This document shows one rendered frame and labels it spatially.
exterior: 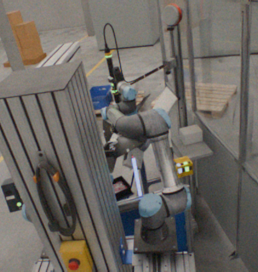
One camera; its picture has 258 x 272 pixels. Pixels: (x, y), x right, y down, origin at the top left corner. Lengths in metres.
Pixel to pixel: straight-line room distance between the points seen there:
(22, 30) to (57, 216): 9.14
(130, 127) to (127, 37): 8.03
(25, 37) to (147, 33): 3.76
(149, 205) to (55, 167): 0.67
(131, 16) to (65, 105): 8.44
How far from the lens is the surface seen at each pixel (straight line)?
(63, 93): 0.79
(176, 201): 1.50
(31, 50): 10.06
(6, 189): 1.97
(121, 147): 2.08
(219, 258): 2.84
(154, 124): 1.41
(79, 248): 1.11
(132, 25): 9.23
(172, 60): 2.47
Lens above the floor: 2.28
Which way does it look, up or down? 29 degrees down
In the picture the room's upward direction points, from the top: 11 degrees counter-clockwise
